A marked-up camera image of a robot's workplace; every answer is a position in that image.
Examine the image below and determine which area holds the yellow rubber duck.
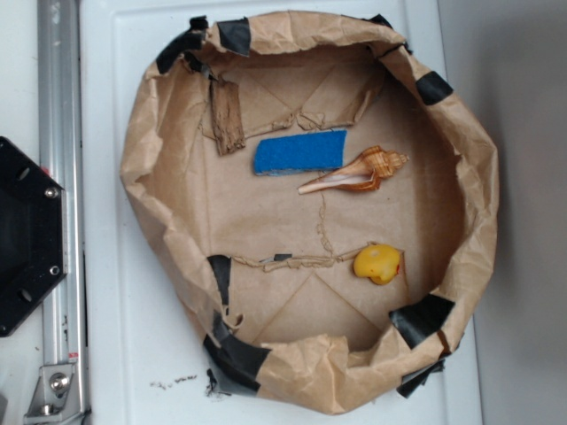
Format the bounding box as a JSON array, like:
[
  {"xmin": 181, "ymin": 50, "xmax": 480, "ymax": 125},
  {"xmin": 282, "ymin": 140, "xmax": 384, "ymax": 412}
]
[{"xmin": 353, "ymin": 244, "xmax": 401, "ymax": 285}]

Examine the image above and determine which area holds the brown paper bag tray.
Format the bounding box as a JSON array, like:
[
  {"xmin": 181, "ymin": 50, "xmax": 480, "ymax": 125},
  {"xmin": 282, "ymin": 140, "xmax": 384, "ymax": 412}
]
[{"xmin": 120, "ymin": 11, "xmax": 499, "ymax": 414}]

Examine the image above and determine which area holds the blue sponge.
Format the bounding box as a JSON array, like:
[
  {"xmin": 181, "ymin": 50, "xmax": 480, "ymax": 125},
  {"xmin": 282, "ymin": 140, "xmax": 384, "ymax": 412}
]
[{"xmin": 253, "ymin": 129, "xmax": 347, "ymax": 176}]

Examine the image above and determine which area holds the orange striped conch shell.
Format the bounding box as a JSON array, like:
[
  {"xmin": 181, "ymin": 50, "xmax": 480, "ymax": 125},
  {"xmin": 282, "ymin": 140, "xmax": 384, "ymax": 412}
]
[{"xmin": 298, "ymin": 146, "xmax": 409, "ymax": 195}]

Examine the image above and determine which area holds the brown wood bark piece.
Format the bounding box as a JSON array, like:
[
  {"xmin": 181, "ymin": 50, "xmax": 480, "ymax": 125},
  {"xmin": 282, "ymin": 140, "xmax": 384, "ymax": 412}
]
[{"xmin": 210, "ymin": 79, "xmax": 245, "ymax": 156}]

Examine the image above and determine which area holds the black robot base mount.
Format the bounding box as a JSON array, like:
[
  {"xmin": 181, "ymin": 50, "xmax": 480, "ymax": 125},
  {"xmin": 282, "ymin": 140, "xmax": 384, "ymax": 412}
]
[{"xmin": 1, "ymin": 137, "xmax": 66, "ymax": 337}]

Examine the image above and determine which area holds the aluminium extrusion rail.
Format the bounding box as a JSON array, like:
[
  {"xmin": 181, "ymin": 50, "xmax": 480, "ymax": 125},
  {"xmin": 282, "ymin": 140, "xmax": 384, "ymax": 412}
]
[{"xmin": 37, "ymin": 1, "xmax": 91, "ymax": 424}]

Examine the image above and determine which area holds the metal corner bracket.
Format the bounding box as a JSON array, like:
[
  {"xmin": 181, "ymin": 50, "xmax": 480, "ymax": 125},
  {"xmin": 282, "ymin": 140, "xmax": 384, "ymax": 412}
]
[{"xmin": 23, "ymin": 364, "xmax": 80, "ymax": 424}]

